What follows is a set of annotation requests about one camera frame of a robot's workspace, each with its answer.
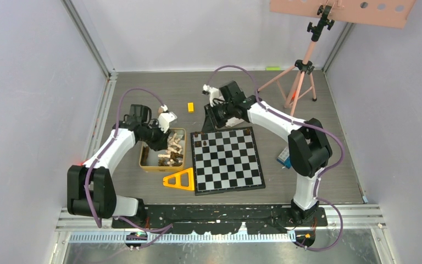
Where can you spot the pink tripod music stand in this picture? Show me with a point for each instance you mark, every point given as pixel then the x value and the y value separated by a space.
pixel 392 14

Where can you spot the gold tin box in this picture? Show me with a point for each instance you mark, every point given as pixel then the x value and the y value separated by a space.
pixel 170 160

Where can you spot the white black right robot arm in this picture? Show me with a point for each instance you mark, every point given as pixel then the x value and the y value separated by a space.
pixel 308 146

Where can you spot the small yellow block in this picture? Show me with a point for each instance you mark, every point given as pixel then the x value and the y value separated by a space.
pixel 190 107

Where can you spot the blue white lego block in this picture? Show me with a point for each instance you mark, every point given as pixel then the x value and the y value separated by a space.
pixel 284 158

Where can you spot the yellow triangular toy frame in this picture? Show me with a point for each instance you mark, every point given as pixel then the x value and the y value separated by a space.
pixel 183 180

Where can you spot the black white folding chessboard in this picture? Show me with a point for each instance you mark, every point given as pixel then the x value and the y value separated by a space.
pixel 230 162

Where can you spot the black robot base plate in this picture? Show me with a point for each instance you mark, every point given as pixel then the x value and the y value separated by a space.
pixel 220 219

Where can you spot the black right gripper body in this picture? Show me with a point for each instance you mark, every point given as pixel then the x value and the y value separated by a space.
pixel 222 113

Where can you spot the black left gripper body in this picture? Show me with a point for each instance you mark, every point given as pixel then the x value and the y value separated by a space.
pixel 154 137

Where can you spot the tin lid with bears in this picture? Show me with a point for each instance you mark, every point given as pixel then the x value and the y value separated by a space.
pixel 234 121

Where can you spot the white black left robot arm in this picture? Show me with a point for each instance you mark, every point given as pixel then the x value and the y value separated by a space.
pixel 90 189

